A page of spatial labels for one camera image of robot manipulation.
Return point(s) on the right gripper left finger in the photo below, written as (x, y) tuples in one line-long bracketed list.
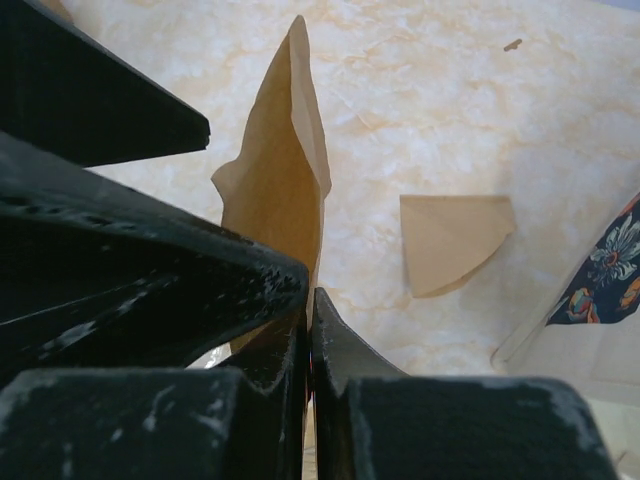
[(139, 341)]

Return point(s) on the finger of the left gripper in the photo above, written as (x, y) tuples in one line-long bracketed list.
[(64, 93)]

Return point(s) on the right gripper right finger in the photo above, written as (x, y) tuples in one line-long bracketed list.
[(373, 421)]

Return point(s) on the brown paper filter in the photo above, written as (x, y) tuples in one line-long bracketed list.
[(447, 239), (274, 191)]

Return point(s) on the cream canvas tote bag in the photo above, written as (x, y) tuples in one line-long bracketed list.
[(589, 337)]

